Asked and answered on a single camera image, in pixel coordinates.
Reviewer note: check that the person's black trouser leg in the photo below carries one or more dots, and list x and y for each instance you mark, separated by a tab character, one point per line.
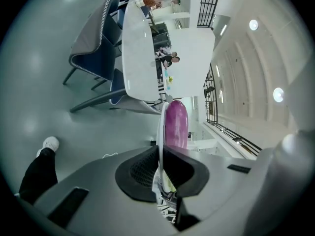
39	173

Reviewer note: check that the black metal railing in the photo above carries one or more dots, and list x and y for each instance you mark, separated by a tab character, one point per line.
208	6
214	107

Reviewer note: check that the blue grey upholstered chair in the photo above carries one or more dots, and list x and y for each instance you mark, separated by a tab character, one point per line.
123	13
88	38
130	105

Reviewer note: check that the white marble table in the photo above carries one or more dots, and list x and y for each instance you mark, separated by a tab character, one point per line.
137	45

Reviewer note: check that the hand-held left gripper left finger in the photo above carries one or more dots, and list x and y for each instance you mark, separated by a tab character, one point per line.
98	190

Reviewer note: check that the round ceiling light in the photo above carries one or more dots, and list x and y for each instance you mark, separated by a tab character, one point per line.
253	24
278	94

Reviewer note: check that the purple eggplant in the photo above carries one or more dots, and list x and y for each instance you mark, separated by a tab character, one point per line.
176	124

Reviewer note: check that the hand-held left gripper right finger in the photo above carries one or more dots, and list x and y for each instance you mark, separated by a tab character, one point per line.
216	181

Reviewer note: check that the person's white shoe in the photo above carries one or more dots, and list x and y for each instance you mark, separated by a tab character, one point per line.
50	142

